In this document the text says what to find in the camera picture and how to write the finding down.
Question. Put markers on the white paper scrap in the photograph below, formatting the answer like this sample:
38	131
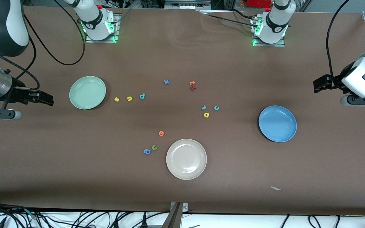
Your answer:
276	188

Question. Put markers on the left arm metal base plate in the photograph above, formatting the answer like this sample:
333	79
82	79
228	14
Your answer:
269	45

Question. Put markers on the blue letter a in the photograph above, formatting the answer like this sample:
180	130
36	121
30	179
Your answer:
147	151

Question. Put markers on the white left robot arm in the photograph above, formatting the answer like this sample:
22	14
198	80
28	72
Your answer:
276	22

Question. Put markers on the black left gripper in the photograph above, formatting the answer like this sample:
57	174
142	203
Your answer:
336	82

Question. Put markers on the beige plate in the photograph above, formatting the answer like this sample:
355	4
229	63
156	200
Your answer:
186	159

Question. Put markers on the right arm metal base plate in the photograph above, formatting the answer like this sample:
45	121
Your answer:
90	41

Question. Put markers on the blue plate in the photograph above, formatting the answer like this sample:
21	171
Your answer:
277	123

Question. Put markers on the red box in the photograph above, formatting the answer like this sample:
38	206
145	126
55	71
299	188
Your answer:
252	3

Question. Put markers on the grey metal rail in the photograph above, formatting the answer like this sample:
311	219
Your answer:
185	4

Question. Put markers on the metal table edge bracket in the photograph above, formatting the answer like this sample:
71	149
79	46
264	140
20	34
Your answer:
174	218

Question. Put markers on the green letter u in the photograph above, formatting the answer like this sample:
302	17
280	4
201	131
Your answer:
154	147

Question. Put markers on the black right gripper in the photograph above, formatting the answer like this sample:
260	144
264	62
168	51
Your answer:
20	94

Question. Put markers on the green plate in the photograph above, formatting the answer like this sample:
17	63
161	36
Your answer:
87	92

